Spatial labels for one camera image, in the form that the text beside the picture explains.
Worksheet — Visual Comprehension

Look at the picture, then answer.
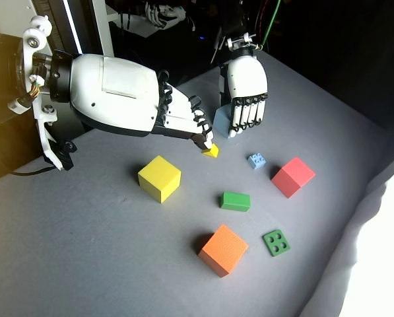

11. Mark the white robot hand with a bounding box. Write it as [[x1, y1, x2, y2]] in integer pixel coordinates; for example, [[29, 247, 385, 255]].
[[218, 55, 269, 139], [68, 52, 216, 150]]

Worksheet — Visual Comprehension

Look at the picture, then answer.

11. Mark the large light blue cube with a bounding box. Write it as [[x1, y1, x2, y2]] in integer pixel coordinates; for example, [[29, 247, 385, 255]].
[[213, 105, 239, 139]]

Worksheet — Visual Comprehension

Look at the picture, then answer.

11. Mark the large yellow cube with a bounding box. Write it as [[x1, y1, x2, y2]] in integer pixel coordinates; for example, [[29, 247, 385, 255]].
[[137, 155, 182, 204]]

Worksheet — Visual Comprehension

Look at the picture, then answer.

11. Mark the small yellow block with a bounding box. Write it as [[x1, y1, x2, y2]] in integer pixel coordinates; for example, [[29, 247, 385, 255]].
[[201, 143, 220, 159]]

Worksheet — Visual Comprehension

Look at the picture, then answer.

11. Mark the spare white robot hand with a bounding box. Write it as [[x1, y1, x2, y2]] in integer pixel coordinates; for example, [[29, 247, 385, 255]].
[[145, 1, 187, 30]]

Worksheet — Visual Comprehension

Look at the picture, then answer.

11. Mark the green rectangular block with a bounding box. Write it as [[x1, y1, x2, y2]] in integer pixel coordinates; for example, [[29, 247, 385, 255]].
[[219, 190, 251, 213]]

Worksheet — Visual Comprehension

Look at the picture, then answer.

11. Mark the green lego brick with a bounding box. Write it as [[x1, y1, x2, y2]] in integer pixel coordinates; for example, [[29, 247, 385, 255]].
[[262, 229, 292, 258]]

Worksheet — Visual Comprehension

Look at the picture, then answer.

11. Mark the white shelf board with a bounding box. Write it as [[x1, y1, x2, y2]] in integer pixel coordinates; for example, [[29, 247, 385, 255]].
[[106, 3, 161, 38]]

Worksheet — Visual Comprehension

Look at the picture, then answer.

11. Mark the small blue studded brick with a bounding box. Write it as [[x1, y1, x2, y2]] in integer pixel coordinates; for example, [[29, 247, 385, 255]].
[[247, 153, 267, 170]]

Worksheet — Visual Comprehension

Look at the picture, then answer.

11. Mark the large red cube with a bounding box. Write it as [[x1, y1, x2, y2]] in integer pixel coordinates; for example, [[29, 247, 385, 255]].
[[271, 157, 316, 199]]

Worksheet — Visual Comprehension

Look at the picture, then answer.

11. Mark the white cabinet with black strip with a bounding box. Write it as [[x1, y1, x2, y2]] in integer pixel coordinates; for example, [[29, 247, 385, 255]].
[[0, 0, 115, 57]]

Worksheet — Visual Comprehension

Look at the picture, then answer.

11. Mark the grey table cloth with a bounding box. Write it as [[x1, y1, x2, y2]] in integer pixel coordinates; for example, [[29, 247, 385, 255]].
[[0, 49, 394, 317]]

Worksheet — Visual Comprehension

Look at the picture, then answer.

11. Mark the large orange cube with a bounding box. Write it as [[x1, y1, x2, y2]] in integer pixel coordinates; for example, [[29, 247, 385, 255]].
[[197, 224, 249, 278]]

